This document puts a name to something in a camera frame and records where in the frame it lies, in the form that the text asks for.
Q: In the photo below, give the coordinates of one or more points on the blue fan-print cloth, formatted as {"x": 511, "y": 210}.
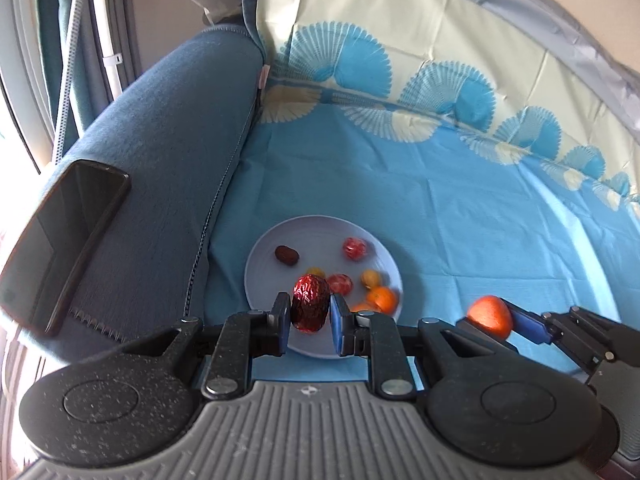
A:
{"x": 425, "y": 185}

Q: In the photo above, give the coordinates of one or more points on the black smartphone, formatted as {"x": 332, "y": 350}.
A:
{"x": 55, "y": 240}

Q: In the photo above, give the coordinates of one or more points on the small round orange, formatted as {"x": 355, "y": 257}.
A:
{"x": 384, "y": 299}

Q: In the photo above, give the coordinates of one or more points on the dark red jujube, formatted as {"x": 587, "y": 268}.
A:
{"x": 310, "y": 302}
{"x": 286, "y": 255}

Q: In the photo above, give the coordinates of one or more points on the blue fabric sofa armrest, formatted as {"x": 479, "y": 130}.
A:
{"x": 175, "y": 135}

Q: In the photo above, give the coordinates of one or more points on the pink round fruit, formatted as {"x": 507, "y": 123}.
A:
{"x": 341, "y": 283}

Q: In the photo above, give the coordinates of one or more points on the small yellow round fruit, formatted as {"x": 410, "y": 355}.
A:
{"x": 315, "y": 272}

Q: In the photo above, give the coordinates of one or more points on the pale blue round plate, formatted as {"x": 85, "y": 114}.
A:
{"x": 320, "y": 235}

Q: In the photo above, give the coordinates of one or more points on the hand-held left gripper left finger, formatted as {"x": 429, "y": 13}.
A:
{"x": 281, "y": 325}

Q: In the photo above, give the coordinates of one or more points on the plastic-wrapped orange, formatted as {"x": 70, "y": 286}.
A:
{"x": 487, "y": 315}

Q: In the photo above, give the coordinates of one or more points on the teal curtain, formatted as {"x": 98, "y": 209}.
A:
{"x": 50, "y": 10}

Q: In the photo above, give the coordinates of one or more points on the red round fruit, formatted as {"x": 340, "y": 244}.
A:
{"x": 355, "y": 249}

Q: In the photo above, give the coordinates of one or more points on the pale yellow longan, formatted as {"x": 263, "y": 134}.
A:
{"x": 372, "y": 278}

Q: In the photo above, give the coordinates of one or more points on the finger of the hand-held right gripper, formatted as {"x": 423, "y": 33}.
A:
{"x": 527, "y": 324}
{"x": 500, "y": 342}

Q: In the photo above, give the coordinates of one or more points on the white window frame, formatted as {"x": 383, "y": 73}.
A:
{"x": 20, "y": 35}

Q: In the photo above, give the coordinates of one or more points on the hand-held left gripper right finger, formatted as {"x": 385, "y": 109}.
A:
{"x": 340, "y": 327}

